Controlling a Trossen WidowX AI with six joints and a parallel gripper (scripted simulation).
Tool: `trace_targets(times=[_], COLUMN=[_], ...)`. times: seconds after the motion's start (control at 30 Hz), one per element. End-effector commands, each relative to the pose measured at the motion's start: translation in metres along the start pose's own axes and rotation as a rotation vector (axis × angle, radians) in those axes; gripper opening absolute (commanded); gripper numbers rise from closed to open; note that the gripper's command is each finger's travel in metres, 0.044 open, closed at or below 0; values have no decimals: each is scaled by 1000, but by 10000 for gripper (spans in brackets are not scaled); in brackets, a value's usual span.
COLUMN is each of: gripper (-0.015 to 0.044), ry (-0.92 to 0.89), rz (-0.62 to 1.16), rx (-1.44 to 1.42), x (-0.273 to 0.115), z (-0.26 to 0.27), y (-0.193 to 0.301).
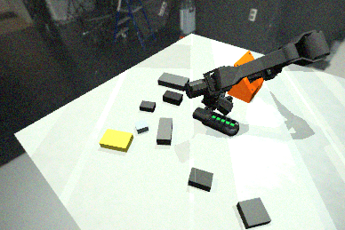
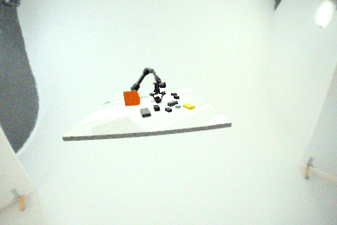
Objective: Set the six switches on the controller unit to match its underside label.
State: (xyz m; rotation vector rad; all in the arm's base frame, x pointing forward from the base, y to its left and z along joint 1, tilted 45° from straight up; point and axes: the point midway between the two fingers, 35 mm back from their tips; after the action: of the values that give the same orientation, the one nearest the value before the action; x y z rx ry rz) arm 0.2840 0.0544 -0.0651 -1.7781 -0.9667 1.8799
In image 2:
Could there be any yellow flat box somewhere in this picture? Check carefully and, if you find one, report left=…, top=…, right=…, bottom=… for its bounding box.
left=182, top=103, right=195, bottom=110

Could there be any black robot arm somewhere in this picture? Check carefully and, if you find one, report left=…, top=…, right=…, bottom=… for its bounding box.
left=130, top=68, right=166, bottom=91

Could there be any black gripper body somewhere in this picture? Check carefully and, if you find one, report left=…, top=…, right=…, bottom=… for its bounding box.
left=149, top=88, right=166, bottom=96

